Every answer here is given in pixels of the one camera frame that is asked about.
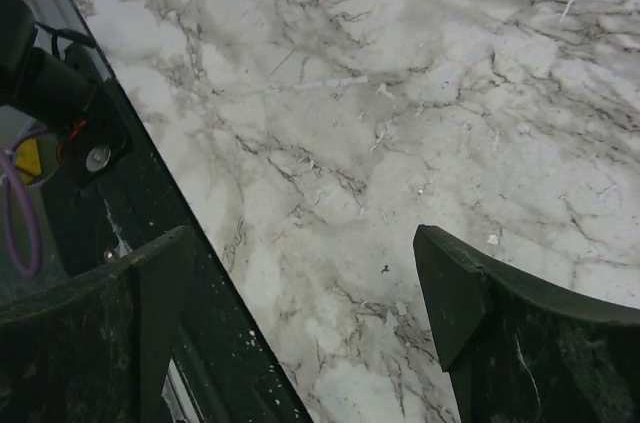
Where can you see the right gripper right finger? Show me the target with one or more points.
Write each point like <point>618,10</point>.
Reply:
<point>518,348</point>

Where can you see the black mounting rail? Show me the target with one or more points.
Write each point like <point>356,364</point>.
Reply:
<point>114,197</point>

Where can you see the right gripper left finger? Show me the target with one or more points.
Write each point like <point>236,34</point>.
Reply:
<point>97,347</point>

